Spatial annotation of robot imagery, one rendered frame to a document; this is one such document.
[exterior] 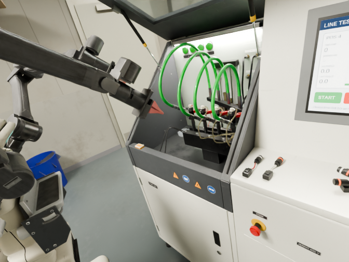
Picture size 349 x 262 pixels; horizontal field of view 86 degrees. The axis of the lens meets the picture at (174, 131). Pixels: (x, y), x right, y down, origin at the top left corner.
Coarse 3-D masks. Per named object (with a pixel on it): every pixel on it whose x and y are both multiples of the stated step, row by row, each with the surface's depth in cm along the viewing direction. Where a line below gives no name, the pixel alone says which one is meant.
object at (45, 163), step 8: (48, 152) 259; (32, 160) 251; (40, 160) 258; (48, 160) 234; (56, 160) 247; (32, 168) 226; (40, 168) 230; (48, 168) 236; (56, 168) 245; (40, 176) 233; (64, 176) 261; (64, 184) 258
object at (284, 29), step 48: (288, 0) 62; (336, 0) 54; (288, 48) 64; (288, 96) 68; (288, 144) 71; (336, 144) 61; (240, 192) 67; (240, 240) 80; (288, 240) 62; (336, 240) 51
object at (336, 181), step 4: (340, 168) 56; (344, 168) 55; (340, 172) 56; (344, 172) 55; (348, 172) 54; (348, 176) 54; (332, 180) 53; (336, 180) 52; (340, 180) 52; (344, 180) 52; (348, 180) 52; (336, 184) 52; (340, 184) 52; (344, 184) 51; (348, 184) 51; (344, 188) 52; (348, 188) 51; (344, 192) 52; (348, 192) 52
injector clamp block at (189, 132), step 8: (192, 128) 109; (200, 128) 106; (184, 136) 107; (192, 136) 103; (200, 136) 98; (208, 136) 96; (216, 136) 95; (224, 136) 96; (192, 144) 106; (200, 144) 101; (208, 144) 97; (216, 144) 93; (224, 144) 90; (208, 152) 100; (216, 152) 96; (224, 152) 92; (208, 160) 103; (216, 160) 99
